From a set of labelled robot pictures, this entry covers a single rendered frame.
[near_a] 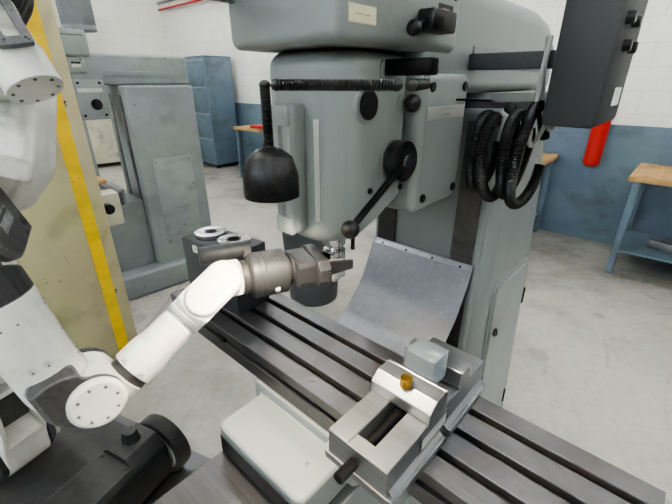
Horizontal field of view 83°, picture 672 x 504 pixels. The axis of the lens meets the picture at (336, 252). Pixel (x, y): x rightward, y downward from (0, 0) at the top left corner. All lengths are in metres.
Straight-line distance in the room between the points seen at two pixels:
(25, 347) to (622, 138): 4.70
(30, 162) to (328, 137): 0.42
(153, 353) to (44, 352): 0.15
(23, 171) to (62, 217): 1.64
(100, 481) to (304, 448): 0.65
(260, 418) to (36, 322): 0.52
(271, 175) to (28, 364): 0.42
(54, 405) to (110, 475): 0.70
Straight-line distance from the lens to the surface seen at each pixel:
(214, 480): 1.01
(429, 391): 0.72
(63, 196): 2.31
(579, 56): 0.75
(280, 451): 0.91
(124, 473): 1.36
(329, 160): 0.63
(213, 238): 1.13
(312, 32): 0.59
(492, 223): 1.04
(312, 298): 2.93
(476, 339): 1.19
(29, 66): 0.64
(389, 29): 0.64
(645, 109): 4.76
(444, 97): 0.81
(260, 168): 0.48
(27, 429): 1.37
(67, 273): 2.42
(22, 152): 0.70
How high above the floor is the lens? 1.58
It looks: 24 degrees down
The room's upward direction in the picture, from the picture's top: straight up
